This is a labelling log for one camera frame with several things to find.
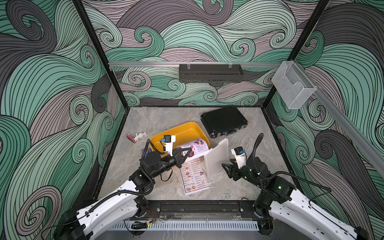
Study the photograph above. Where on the old menu sheet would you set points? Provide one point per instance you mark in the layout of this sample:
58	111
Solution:
194	178

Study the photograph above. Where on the aluminium right rail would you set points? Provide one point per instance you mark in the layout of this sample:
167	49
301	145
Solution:
334	100

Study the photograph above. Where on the clear wall brochure holder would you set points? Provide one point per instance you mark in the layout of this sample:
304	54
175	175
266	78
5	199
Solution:
293	84

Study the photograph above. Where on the yellow plastic tray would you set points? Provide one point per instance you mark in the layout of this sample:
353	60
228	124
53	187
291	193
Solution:
184	133

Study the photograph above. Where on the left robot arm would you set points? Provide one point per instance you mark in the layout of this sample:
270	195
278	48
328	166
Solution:
125	202

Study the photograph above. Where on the black hard case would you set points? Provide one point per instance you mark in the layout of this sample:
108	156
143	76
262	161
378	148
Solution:
223	121

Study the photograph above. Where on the blue small packet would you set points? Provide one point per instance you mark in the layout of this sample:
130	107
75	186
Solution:
144	151

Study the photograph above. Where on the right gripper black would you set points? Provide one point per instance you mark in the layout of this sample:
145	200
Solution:
232	169

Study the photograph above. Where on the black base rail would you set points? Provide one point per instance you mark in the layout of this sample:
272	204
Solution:
244	208

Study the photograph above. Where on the aluminium rail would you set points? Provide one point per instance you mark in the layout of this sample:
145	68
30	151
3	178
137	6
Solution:
334	100
152	64

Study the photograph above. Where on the aluminium back rail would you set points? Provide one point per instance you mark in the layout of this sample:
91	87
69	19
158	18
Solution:
152	64

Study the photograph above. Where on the white bunny figurine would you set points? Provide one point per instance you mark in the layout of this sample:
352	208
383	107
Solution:
139	136

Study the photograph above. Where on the black wall shelf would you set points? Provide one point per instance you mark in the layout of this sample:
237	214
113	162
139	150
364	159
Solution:
215	75

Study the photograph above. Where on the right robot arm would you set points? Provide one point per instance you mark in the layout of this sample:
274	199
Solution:
279	199

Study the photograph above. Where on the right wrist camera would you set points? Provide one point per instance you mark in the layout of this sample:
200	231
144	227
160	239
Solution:
240	156

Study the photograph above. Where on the white slotted cable duct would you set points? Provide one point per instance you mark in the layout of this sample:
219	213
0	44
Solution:
192	226

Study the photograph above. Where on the white acrylic menu holder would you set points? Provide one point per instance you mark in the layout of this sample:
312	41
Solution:
215	157

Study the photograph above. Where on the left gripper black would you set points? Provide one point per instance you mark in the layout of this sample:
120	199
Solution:
176	159

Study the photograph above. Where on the special menu paper sheet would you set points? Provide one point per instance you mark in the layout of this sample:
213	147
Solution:
199	148

